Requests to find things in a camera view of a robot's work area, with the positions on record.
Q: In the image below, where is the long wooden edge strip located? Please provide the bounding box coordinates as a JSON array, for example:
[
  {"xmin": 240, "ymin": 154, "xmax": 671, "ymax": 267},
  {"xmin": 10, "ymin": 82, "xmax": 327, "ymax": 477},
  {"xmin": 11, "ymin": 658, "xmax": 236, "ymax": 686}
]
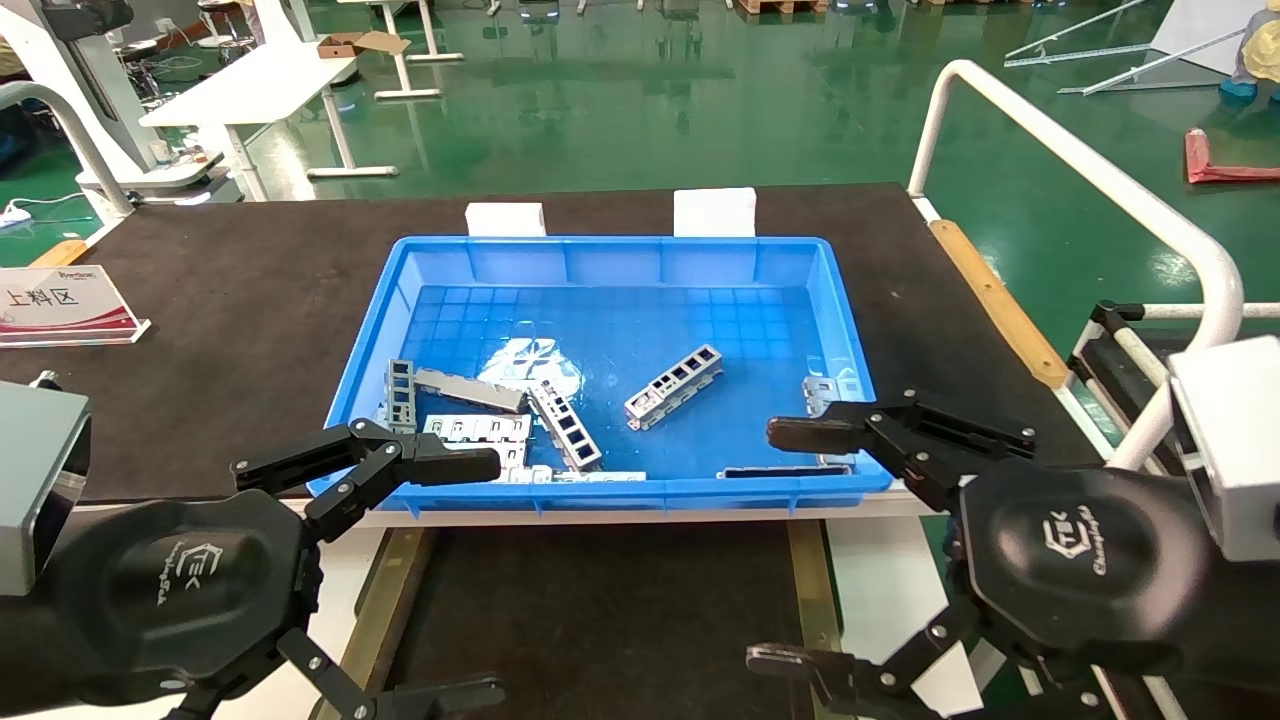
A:
[{"xmin": 928, "ymin": 218, "xmax": 1073, "ymax": 391}]

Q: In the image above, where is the white panel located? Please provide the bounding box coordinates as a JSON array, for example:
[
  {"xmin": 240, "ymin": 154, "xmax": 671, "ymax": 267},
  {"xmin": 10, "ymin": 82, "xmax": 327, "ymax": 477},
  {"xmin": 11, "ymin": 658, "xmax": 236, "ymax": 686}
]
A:
[{"xmin": 1150, "ymin": 0, "xmax": 1269, "ymax": 77}]

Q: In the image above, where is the short wooden edge strip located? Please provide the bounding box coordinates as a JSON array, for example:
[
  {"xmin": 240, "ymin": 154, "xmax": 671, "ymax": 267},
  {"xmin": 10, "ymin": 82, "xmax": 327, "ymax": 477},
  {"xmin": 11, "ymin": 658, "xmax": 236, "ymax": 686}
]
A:
[{"xmin": 28, "ymin": 238, "xmax": 93, "ymax": 269}]

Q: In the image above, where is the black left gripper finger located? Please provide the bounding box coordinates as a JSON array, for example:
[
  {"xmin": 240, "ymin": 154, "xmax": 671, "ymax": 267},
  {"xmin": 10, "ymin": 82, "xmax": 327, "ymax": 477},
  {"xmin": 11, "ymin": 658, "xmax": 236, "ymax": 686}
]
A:
[
  {"xmin": 276, "ymin": 627, "xmax": 507, "ymax": 720},
  {"xmin": 232, "ymin": 418, "xmax": 502, "ymax": 545}
]

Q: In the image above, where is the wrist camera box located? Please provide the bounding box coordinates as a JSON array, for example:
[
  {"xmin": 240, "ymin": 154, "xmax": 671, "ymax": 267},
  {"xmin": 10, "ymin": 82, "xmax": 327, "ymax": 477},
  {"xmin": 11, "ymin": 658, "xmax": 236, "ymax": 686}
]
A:
[
  {"xmin": 1168, "ymin": 335, "xmax": 1280, "ymax": 563},
  {"xmin": 0, "ymin": 385, "xmax": 93, "ymax": 598}
]

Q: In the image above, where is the aluminium profile bar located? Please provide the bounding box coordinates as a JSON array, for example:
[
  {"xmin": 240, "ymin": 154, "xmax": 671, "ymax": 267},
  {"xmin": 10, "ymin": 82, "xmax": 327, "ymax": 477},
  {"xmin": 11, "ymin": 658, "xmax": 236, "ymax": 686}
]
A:
[
  {"xmin": 1003, "ymin": 42, "xmax": 1153, "ymax": 69},
  {"xmin": 1080, "ymin": 28, "xmax": 1253, "ymax": 98},
  {"xmin": 1056, "ymin": 80, "xmax": 1203, "ymax": 97}
]

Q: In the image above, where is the white table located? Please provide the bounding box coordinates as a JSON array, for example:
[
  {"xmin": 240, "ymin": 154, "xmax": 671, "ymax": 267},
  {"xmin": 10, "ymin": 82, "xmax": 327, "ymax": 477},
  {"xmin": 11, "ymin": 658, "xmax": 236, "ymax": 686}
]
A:
[{"xmin": 138, "ymin": 38, "xmax": 399, "ymax": 203}]

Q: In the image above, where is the cardboard box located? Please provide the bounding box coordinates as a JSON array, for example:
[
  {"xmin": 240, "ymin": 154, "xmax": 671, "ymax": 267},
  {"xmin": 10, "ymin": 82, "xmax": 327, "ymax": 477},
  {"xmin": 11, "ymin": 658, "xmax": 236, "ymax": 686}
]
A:
[{"xmin": 317, "ymin": 31, "xmax": 412, "ymax": 60}]

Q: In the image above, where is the person in yellow coat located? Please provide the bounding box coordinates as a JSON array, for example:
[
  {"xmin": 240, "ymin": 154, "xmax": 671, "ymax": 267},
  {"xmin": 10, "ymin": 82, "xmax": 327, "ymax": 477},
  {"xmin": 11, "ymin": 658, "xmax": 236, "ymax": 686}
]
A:
[{"xmin": 1218, "ymin": 8, "xmax": 1280, "ymax": 104}]

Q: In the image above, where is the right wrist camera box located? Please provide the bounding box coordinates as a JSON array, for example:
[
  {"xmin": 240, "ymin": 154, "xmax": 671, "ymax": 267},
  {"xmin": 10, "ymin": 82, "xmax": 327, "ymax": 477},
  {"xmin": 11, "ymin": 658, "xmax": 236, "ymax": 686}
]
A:
[{"xmin": 1168, "ymin": 335, "xmax": 1280, "ymax": 563}]

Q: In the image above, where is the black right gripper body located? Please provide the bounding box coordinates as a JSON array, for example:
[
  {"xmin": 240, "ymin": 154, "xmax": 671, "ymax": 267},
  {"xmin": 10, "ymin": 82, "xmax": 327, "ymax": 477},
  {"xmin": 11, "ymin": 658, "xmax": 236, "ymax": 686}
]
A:
[{"xmin": 945, "ymin": 455, "xmax": 1217, "ymax": 681}]

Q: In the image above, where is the red folded object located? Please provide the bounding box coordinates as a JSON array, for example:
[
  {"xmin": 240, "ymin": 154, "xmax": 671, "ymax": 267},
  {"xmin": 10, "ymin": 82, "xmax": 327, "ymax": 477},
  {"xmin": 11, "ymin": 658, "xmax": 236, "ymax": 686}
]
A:
[{"xmin": 1184, "ymin": 128, "xmax": 1280, "ymax": 185}]

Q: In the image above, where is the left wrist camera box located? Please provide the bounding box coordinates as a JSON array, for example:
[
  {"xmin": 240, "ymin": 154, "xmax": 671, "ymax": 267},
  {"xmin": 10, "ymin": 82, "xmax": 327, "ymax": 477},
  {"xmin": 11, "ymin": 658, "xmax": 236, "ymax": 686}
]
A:
[{"xmin": 0, "ymin": 385, "xmax": 93, "ymax": 598}]

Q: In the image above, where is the white table frame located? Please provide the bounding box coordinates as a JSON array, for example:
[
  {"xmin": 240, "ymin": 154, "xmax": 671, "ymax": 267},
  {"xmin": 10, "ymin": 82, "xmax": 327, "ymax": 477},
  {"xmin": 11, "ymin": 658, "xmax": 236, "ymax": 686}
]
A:
[{"xmin": 338, "ymin": 0, "xmax": 466, "ymax": 101}]

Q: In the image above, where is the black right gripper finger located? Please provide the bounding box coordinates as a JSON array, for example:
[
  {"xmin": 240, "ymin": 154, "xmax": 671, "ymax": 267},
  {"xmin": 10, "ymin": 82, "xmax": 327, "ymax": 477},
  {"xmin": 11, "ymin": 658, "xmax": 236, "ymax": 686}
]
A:
[
  {"xmin": 766, "ymin": 388, "xmax": 1038, "ymax": 512},
  {"xmin": 745, "ymin": 597, "xmax": 981, "ymax": 720}
]

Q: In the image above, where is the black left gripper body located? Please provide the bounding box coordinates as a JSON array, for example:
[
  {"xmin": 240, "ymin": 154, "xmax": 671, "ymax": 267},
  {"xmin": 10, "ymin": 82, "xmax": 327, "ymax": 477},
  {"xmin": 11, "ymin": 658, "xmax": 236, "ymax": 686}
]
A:
[{"xmin": 55, "ymin": 488, "xmax": 324, "ymax": 706}]

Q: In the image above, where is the white equipment stand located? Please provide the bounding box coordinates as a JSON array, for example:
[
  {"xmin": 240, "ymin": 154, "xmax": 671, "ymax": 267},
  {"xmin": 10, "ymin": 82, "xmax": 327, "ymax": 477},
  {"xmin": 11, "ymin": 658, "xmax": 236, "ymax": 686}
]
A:
[{"xmin": 0, "ymin": 0, "xmax": 241, "ymax": 206}]

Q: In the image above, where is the grey tubular railing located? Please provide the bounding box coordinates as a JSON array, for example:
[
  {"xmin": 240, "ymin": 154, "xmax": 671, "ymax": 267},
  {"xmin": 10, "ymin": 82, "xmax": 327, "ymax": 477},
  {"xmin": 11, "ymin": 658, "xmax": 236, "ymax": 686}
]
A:
[{"xmin": 0, "ymin": 80, "xmax": 136, "ymax": 223}]

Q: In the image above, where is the black table mat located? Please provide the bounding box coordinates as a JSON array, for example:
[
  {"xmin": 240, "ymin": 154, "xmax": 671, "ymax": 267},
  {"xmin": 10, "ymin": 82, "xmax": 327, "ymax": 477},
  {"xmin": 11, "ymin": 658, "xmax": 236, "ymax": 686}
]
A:
[{"xmin": 0, "ymin": 183, "xmax": 1101, "ymax": 506}]

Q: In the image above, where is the black metal frame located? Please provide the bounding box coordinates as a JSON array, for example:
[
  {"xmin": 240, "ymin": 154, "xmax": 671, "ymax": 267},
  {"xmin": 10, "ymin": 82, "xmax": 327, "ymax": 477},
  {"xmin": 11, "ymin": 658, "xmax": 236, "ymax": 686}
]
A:
[{"xmin": 1066, "ymin": 298, "xmax": 1186, "ymax": 451}]

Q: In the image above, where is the plain long grey metal bracket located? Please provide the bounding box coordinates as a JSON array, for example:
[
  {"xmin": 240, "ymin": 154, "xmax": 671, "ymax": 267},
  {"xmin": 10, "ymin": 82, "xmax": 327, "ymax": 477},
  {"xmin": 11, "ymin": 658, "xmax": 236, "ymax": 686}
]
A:
[{"xmin": 413, "ymin": 367, "xmax": 528, "ymax": 414}]

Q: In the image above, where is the blue plastic bin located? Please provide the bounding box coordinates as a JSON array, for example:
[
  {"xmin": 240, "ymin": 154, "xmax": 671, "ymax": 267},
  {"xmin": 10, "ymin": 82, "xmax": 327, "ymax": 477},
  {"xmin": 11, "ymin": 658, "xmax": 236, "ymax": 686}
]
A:
[{"xmin": 306, "ymin": 235, "xmax": 894, "ymax": 516}]

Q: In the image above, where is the acrylic sign red white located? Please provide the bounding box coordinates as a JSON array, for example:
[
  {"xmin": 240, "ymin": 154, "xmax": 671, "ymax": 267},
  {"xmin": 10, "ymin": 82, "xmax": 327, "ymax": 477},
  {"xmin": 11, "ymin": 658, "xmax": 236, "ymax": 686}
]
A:
[{"xmin": 0, "ymin": 264, "xmax": 152, "ymax": 349}]

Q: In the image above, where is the white tubular railing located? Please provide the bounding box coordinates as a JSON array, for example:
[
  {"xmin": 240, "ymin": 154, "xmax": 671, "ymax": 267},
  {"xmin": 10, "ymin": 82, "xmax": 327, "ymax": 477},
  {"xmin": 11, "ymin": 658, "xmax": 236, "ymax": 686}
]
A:
[{"xmin": 906, "ymin": 58, "xmax": 1246, "ymax": 473}]

